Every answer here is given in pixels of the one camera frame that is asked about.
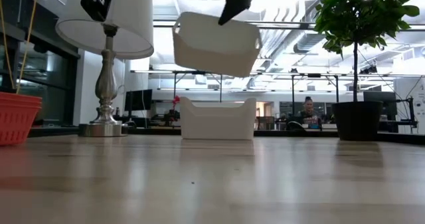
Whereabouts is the silver lamp with white shade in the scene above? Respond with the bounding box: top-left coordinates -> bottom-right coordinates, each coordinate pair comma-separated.
55,0 -> 155,138

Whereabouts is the black computer monitor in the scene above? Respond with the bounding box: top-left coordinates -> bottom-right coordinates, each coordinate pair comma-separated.
124,88 -> 153,118
363,90 -> 398,121

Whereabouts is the red flower in background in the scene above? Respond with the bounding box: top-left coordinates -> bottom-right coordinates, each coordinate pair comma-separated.
169,95 -> 182,122

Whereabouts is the person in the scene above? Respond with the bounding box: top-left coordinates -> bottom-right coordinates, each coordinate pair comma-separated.
296,96 -> 322,127

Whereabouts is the potted green leafy plant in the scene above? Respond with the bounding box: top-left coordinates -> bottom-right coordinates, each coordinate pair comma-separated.
313,0 -> 421,142

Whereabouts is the black overhead frame beam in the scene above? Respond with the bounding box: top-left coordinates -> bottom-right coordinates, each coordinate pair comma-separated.
152,20 -> 316,31

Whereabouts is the yellow cable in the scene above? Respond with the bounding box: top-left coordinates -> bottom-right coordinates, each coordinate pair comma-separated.
0,0 -> 16,90
15,0 -> 39,94

